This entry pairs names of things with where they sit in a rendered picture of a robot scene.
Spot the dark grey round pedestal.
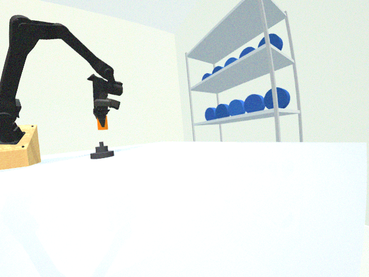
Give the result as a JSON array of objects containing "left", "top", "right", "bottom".
[{"left": 90, "top": 141, "right": 115, "bottom": 160}]

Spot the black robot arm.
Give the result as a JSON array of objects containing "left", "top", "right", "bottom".
[{"left": 0, "top": 15, "right": 123, "bottom": 145}]

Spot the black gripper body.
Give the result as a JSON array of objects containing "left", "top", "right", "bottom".
[{"left": 93, "top": 90, "right": 112, "bottom": 113}]

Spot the orange knob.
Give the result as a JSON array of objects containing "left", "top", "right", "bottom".
[{"left": 97, "top": 116, "right": 108, "bottom": 130}]

